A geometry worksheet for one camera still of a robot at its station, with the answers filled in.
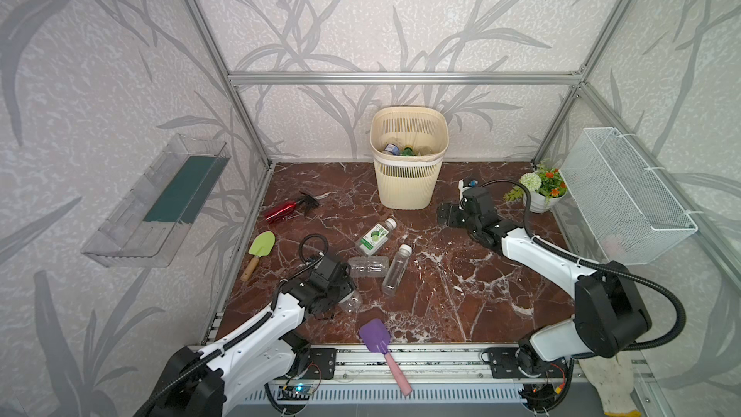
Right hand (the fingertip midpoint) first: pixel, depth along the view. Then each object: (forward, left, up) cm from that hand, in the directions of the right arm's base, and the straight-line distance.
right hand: (450, 199), depth 90 cm
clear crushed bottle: (-19, +25, -8) cm, 32 cm away
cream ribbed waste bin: (+10, +13, -3) cm, 16 cm away
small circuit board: (-49, +43, -14) cm, 67 cm away
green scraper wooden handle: (-18, +63, -12) cm, 66 cm away
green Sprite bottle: (+23, +13, -1) cm, 26 cm away
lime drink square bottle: (-8, +24, -11) cm, 27 cm away
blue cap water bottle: (+19, +18, +4) cm, 27 cm away
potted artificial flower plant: (+7, -33, -3) cm, 34 cm away
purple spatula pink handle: (-37, +23, -14) cm, 45 cm away
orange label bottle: (-28, +30, -13) cm, 43 cm away
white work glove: (-46, -37, -13) cm, 60 cm away
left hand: (-21, +31, -11) cm, 39 cm away
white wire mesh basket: (-17, -35, +19) cm, 43 cm away
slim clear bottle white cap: (-20, +17, -8) cm, 28 cm away
